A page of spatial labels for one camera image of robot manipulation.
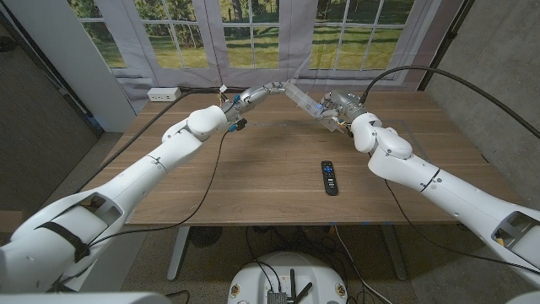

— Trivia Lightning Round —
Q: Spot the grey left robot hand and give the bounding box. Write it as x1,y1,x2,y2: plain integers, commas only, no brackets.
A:
223,81,288,123

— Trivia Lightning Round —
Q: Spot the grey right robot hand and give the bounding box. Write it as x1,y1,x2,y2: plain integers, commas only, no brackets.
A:
319,90,368,128

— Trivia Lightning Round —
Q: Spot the clear plastic syringe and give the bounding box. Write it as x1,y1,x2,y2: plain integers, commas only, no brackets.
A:
283,80,345,134

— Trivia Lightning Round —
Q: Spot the black TV remote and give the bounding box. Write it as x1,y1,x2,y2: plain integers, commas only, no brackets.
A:
320,160,339,197

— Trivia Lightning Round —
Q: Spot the printed window backdrop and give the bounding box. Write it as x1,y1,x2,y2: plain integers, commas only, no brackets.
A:
67,0,465,114

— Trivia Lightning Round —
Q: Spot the white power strip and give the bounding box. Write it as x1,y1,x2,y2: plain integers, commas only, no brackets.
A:
147,87,182,103

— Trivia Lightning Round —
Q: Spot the black backdrop stand pole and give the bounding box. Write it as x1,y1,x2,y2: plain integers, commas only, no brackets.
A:
417,0,476,92

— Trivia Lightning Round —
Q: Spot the black round fan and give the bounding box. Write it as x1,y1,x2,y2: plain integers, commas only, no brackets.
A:
188,226,224,249

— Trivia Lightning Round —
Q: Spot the white table leg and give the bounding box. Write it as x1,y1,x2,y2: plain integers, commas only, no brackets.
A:
381,225,409,282
167,226,191,282

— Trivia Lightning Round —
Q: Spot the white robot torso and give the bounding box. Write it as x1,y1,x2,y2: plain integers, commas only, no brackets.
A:
227,252,349,304

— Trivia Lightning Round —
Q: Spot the white panel board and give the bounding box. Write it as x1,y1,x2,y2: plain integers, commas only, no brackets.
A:
3,0,138,133

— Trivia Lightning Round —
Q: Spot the brown cardboard box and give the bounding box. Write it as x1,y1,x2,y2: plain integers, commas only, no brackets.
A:
0,209,24,233

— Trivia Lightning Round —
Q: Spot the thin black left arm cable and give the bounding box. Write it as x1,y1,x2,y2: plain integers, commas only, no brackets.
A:
86,130,231,248

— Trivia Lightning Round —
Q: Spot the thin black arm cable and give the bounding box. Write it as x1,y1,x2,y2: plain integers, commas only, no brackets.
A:
384,179,540,275
86,130,231,248

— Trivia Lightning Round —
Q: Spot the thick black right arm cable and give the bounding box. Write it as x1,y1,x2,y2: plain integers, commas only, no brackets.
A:
359,65,540,139

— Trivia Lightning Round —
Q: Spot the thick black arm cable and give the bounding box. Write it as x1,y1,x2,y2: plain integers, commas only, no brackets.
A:
359,65,540,139
74,86,248,194

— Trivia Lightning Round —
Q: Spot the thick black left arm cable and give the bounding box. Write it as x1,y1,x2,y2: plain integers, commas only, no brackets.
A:
74,86,248,194

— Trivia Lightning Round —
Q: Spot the white floor cable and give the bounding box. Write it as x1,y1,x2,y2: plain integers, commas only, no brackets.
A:
334,225,394,304

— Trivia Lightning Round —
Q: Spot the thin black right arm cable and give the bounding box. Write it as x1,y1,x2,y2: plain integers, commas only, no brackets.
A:
384,179,540,275

